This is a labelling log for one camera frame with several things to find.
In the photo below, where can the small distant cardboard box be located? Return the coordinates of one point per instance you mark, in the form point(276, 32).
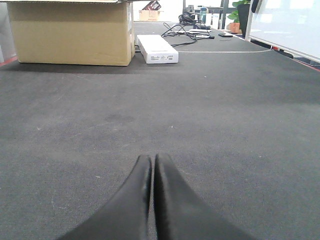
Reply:
point(150, 15)

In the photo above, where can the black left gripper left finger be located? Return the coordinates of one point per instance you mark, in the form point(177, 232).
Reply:
point(125, 215)

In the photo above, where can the large brown cardboard box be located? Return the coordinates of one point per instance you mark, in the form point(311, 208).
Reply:
point(76, 32)

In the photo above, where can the green potted plant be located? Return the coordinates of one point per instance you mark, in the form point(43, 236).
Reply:
point(240, 14)

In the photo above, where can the long white carton box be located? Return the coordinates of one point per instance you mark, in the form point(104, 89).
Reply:
point(156, 50)

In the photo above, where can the white whiteboard panel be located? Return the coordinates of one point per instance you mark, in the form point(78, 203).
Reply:
point(291, 25)

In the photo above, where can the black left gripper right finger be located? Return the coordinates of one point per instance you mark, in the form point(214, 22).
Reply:
point(180, 214)

